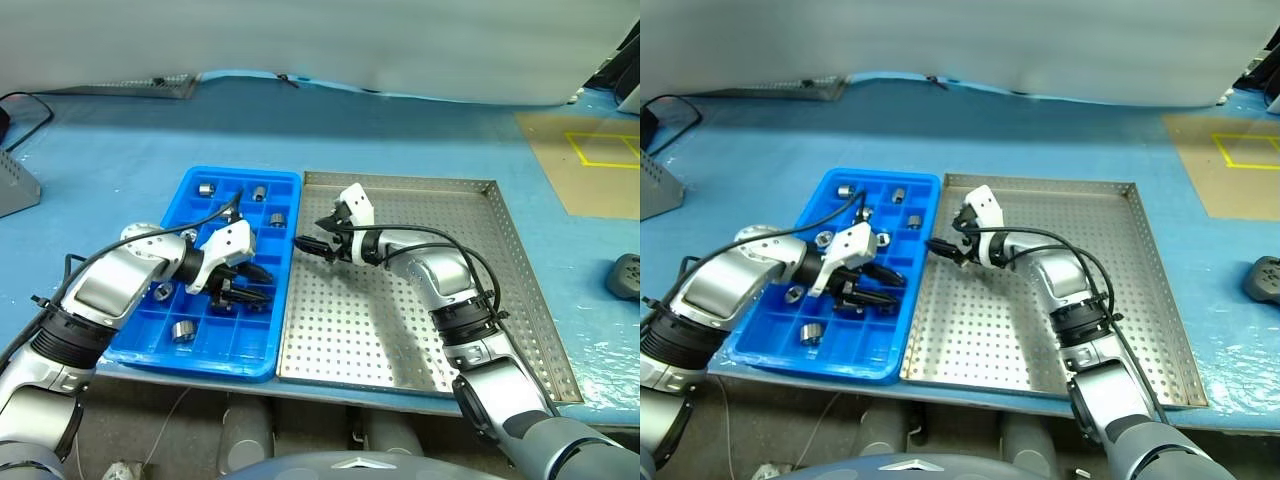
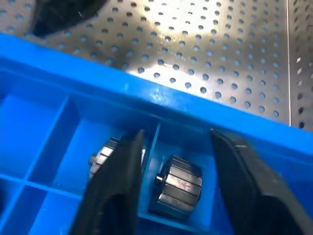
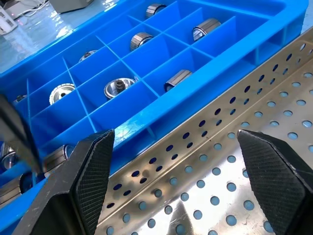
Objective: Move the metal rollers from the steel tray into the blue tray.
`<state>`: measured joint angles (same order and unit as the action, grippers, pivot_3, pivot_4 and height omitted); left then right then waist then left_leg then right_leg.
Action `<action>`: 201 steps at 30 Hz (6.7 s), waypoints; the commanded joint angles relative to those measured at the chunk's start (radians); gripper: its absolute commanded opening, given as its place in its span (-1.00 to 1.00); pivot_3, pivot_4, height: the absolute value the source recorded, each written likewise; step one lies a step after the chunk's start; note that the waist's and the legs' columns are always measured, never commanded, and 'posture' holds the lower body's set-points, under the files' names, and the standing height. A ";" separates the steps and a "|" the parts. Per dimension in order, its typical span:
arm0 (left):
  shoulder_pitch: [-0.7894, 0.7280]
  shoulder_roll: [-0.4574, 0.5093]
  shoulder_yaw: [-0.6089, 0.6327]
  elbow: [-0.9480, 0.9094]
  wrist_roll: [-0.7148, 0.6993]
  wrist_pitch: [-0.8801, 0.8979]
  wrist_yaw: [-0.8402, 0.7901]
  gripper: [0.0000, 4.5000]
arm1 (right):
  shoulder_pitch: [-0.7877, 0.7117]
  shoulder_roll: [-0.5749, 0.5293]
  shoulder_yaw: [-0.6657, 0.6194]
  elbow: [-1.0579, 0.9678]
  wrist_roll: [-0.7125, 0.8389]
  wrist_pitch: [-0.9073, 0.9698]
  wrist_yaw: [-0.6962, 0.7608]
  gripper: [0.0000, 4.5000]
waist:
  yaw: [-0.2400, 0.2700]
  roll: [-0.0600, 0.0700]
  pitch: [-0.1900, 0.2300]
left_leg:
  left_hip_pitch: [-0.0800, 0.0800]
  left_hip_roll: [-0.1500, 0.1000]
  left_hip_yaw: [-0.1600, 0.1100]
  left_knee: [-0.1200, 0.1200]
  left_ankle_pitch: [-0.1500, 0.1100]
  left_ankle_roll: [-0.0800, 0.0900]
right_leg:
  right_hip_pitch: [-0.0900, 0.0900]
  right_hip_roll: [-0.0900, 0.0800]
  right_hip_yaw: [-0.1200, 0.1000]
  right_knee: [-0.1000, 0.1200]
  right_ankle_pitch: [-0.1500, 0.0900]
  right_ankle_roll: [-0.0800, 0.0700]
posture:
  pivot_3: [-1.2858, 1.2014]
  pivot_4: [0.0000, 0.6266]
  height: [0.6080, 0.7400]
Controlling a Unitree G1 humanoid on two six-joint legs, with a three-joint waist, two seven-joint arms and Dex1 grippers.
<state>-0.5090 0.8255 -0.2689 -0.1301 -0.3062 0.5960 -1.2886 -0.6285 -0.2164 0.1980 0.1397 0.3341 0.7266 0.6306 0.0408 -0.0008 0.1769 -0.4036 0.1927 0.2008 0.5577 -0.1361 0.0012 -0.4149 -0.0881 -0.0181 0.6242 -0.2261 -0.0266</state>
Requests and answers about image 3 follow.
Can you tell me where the white labelled device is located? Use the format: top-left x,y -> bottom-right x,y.
0,4 -> 19,35

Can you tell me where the perforated metal tray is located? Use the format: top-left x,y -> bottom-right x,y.
95,31 -> 313,235

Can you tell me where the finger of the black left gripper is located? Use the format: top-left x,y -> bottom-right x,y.
0,94 -> 44,173

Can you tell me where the white cable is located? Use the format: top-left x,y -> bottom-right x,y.
13,0 -> 51,18

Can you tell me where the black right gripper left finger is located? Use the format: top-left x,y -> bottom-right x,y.
11,129 -> 115,235

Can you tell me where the grey metal block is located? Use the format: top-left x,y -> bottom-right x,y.
50,0 -> 94,13

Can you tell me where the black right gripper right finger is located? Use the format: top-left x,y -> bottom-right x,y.
237,129 -> 313,235

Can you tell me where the blue plastic compartment tray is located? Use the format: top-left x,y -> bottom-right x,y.
0,0 -> 309,235

